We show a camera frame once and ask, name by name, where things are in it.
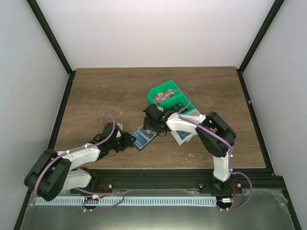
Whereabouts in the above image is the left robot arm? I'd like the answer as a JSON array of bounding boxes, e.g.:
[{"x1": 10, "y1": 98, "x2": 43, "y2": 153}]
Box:
[{"x1": 24, "y1": 123, "x2": 136, "y2": 201}]

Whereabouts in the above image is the red credit cards stack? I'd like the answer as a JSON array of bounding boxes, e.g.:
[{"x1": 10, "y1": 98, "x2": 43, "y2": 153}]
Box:
[{"x1": 153, "y1": 90, "x2": 175, "y2": 103}]

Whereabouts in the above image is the green bin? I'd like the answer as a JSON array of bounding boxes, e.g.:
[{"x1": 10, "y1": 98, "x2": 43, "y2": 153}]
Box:
[
  {"x1": 146, "y1": 80, "x2": 188, "y2": 110},
  {"x1": 159, "y1": 92, "x2": 190, "y2": 111}
]

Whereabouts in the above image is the black aluminium frame rail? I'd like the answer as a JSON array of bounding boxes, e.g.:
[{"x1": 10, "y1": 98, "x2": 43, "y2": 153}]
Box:
[{"x1": 67, "y1": 169, "x2": 231, "y2": 192}]

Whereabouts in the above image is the blue credit cards stack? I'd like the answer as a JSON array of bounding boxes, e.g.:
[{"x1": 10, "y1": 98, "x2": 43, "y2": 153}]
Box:
[{"x1": 177, "y1": 131, "x2": 192, "y2": 141}]

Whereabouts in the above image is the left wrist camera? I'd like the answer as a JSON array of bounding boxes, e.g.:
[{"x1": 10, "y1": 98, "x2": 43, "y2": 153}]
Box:
[{"x1": 114, "y1": 123, "x2": 123, "y2": 138}]

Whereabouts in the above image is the blue credit card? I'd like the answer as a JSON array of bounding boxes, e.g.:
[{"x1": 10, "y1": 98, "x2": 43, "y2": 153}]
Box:
[{"x1": 133, "y1": 128, "x2": 154, "y2": 147}]

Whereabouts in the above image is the black card holder wallet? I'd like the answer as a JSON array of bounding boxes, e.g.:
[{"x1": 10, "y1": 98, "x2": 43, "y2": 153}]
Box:
[{"x1": 130, "y1": 126, "x2": 159, "y2": 151}]

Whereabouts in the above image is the light blue cable duct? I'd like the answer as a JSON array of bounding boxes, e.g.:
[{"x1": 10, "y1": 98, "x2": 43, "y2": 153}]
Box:
[{"x1": 35, "y1": 196, "x2": 217, "y2": 207}]

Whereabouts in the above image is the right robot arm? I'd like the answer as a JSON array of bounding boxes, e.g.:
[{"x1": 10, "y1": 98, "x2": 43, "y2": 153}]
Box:
[{"x1": 143, "y1": 104, "x2": 236, "y2": 193}]

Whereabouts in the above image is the dark green credit cards stack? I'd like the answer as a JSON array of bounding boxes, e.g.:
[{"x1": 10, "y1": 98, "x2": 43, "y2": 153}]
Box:
[{"x1": 170, "y1": 103, "x2": 185, "y2": 113}]

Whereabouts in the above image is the purple cable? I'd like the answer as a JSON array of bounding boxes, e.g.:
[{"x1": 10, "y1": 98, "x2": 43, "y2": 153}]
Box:
[
  {"x1": 155, "y1": 90, "x2": 253, "y2": 211},
  {"x1": 33, "y1": 114, "x2": 125, "y2": 213}
]

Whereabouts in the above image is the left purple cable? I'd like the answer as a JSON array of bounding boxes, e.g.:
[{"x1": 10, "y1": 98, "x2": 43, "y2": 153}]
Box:
[{"x1": 33, "y1": 114, "x2": 125, "y2": 213}]

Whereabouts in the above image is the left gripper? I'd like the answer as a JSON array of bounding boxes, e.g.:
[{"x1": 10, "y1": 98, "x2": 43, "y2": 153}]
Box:
[{"x1": 109, "y1": 132, "x2": 137, "y2": 153}]

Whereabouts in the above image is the green bin left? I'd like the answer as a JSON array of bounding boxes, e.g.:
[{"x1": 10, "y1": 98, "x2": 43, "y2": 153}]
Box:
[{"x1": 146, "y1": 80, "x2": 188, "y2": 110}]

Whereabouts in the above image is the green bin middle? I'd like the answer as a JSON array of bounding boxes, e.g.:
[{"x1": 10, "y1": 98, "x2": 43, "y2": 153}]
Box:
[{"x1": 159, "y1": 92, "x2": 190, "y2": 111}]

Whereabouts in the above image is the white bin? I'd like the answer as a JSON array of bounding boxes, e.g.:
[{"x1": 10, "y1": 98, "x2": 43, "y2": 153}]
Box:
[{"x1": 171, "y1": 109, "x2": 200, "y2": 146}]

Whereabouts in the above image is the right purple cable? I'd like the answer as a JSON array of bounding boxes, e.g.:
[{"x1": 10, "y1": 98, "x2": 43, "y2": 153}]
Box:
[{"x1": 155, "y1": 90, "x2": 253, "y2": 211}]

